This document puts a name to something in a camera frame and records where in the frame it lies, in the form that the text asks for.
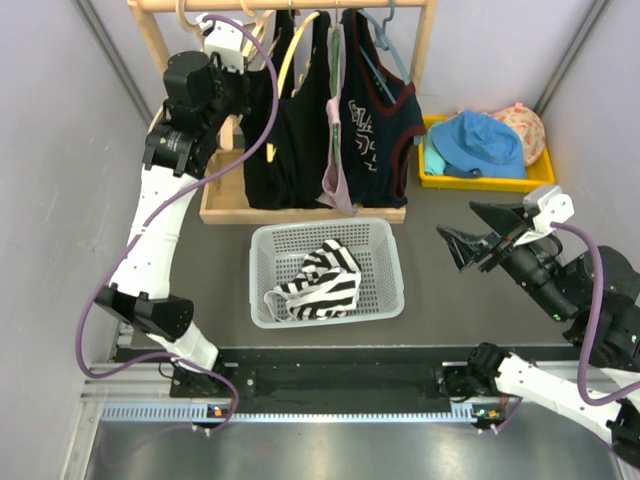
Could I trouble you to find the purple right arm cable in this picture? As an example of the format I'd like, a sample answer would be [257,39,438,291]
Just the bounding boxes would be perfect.
[549,222,640,461]

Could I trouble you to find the green plastic hanger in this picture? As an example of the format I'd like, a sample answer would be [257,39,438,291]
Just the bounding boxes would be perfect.
[328,6,345,170]

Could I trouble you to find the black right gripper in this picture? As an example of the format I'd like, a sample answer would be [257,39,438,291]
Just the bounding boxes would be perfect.
[434,200,575,321]

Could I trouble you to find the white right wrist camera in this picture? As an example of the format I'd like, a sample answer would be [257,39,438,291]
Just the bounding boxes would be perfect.
[514,185,575,247]

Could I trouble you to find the yellow metal-hook hanger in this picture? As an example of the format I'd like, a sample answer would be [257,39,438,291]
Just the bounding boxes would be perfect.
[267,0,321,164]

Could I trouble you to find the yellow plastic bin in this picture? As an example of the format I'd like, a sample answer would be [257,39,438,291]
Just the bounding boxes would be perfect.
[417,139,556,194]

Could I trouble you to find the pink tank top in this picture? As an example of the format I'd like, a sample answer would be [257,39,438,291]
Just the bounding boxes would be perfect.
[317,27,358,215]

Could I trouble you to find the blue bucket hat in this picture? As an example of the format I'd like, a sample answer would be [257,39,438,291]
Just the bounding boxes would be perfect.
[424,110,526,180]

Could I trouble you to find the wooden clothes rack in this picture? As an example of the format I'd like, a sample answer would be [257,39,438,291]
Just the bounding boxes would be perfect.
[128,0,438,225]

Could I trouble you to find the pink floral hat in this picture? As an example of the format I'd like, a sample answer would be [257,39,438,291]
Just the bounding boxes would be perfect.
[485,102,546,167]

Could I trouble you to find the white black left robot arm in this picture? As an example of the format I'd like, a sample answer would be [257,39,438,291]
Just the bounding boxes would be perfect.
[95,51,248,397]

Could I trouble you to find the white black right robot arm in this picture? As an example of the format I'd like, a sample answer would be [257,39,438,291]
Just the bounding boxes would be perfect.
[437,193,639,467]

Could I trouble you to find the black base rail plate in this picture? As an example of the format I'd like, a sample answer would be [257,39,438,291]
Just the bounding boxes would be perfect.
[169,344,591,414]

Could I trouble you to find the black white striped tank top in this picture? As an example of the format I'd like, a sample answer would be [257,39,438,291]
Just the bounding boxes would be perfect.
[263,239,362,322]

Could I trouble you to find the navy maroon-trimmed jersey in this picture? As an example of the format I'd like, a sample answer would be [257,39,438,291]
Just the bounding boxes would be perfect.
[339,9,426,208]

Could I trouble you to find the beige wooden hanger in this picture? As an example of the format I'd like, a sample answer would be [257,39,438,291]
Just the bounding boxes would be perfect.
[174,1,252,73]

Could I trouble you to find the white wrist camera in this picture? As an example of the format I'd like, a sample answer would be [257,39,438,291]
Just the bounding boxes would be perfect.
[196,14,246,74]
[514,185,575,247]

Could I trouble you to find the white plastic laundry basket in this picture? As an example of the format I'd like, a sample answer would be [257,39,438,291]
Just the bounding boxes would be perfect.
[249,218,405,329]

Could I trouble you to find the blue plastic hanger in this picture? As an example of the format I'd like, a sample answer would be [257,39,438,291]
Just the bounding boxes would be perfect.
[357,0,424,146]

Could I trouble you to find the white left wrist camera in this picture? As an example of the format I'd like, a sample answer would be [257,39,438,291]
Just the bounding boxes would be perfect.
[196,14,246,74]

